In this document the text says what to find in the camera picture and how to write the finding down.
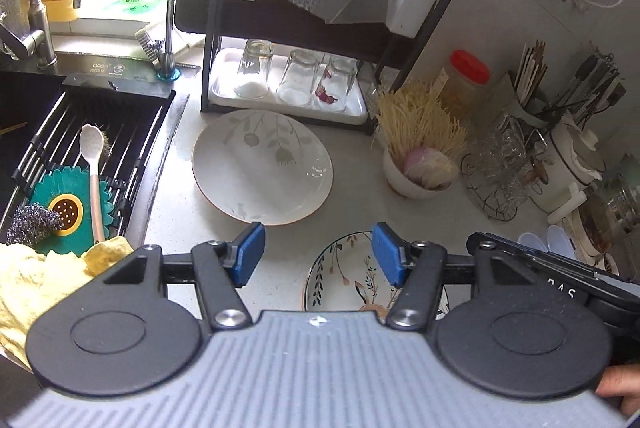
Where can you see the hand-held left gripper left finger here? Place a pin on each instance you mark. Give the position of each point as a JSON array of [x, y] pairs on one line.
[[250, 253]]

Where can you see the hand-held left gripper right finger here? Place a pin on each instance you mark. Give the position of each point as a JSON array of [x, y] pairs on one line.
[[387, 253]]

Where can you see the small leaf patterned plate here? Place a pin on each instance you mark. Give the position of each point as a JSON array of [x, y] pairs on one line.
[[340, 278]]

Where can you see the large white floral plate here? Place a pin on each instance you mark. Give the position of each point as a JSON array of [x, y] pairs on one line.
[[262, 173]]

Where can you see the person's right hand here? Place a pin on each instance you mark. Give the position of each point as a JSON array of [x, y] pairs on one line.
[[625, 385]]

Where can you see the glass kettle on cream base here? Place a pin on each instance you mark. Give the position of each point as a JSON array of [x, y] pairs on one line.
[[600, 228]]

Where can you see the small white plastic lid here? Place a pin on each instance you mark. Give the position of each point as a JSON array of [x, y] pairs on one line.
[[561, 238], [532, 241]]

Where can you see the white ceramic bowl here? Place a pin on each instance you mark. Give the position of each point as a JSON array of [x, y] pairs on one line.
[[400, 182]]

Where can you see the garlic bulb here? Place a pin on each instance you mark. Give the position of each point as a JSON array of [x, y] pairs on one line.
[[430, 168]]

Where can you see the white electric cooking pot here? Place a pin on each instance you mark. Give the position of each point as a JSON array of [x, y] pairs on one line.
[[560, 163]]

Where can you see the black roll-up sink rack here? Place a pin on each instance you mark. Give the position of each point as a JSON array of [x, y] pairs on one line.
[[130, 133]]

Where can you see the black dish rack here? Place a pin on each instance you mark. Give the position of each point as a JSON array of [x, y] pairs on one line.
[[210, 83]]

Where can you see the clear glass with red print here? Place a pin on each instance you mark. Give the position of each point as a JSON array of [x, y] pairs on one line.
[[335, 83]]

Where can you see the clear drinking glass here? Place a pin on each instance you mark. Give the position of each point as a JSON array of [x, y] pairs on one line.
[[299, 78], [252, 68]]

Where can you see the white drip tray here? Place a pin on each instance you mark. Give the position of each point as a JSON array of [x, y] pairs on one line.
[[225, 68]]

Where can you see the green and white cutlery holder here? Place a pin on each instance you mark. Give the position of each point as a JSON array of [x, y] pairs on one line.
[[525, 114]]

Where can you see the red lid plastic jar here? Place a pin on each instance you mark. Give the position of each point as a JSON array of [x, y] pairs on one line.
[[465, 68]]

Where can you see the bundle of metal cutlery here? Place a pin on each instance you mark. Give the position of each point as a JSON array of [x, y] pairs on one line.
[[590, 83]]

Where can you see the green sunflower shaped mat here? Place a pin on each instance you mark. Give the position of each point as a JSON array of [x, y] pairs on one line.
[[50, 188]]

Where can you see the steel wool scrubber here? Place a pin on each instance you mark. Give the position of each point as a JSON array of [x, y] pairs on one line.
[[32, 223]]

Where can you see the yellow dish cloth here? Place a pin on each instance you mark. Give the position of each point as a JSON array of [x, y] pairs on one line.
[[25, 288]]

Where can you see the small scrubbing brush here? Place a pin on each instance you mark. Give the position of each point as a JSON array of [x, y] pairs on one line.
[[149, 45]]

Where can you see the bundle of wooden chopsticks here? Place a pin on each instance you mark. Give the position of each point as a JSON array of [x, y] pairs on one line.
[[531, 68]]

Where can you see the curved steel faucet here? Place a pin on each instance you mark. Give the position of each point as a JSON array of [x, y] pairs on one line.
[[170, 8]]

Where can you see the black kitchen sink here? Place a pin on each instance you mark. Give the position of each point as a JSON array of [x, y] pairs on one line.
[[30, 108]]

